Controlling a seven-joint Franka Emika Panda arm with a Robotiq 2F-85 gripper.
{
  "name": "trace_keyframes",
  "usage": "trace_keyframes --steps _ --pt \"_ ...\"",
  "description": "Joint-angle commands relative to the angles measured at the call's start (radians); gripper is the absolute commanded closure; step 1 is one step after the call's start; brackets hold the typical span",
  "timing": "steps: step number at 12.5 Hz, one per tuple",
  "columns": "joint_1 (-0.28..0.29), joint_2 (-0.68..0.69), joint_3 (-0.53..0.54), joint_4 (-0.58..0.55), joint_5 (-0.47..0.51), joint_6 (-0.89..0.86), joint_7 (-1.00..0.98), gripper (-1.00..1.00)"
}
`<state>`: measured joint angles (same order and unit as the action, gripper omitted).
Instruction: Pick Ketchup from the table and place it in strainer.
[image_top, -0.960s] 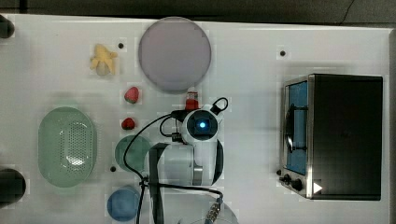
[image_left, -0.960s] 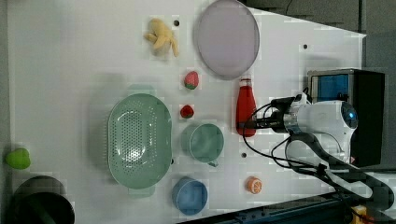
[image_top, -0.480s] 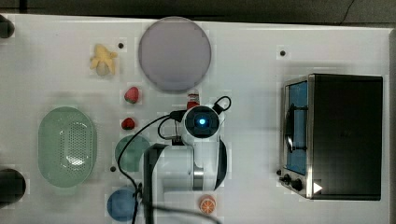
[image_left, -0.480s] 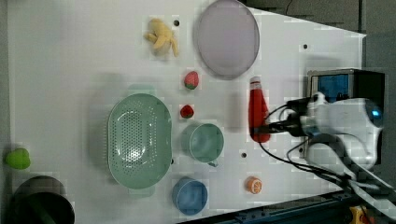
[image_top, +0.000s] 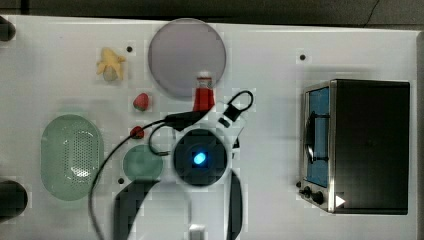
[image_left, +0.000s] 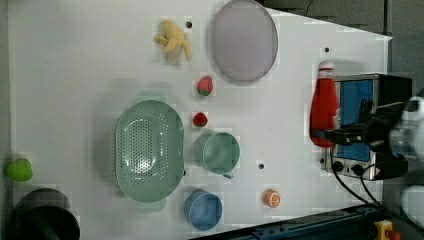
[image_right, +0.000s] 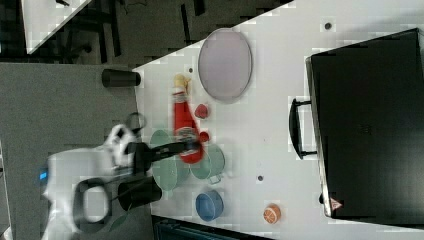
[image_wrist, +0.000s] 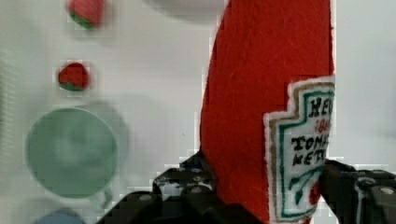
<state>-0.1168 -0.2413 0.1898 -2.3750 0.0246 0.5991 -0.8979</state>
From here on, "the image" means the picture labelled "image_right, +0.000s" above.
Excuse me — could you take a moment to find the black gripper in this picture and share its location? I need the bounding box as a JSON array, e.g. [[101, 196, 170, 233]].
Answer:
[[125, 142, 200, 175]]

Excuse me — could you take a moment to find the red ketchup bottle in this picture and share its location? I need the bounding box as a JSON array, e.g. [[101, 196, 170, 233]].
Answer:
[[172, 87, 204, 164]]

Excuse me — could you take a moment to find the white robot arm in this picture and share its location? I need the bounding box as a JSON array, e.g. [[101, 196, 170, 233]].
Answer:
[[40, 124, 202, 240]]

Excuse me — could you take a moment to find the red tomato toy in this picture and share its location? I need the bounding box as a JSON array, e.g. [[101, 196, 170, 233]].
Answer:
[[199, 131, 210, 142]]

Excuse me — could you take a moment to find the green mug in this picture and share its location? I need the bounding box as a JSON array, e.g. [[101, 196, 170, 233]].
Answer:
[[190, 144, 225, 185]]

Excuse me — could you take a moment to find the red strawberry toy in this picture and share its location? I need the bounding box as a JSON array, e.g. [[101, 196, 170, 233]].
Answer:
[[194, 104, 209, 119]]

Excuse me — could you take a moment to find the blue bowl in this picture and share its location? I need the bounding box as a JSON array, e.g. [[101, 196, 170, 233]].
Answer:
[[195, 190, 224, 222]]

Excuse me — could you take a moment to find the peeled banana toy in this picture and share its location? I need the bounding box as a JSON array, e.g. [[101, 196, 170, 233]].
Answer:
[[173, 74, 191, 93]]

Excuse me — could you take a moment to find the lilac round plate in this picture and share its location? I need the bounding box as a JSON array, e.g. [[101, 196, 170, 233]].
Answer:
[[198, 28, 253, 103]]

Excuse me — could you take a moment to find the orange slice toy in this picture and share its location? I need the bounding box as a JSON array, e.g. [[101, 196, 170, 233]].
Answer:
[[263, 204, 281, 224]]

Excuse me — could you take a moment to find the black toaster oven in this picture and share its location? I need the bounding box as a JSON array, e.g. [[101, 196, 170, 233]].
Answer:
[[305, 28, 424, 229]]

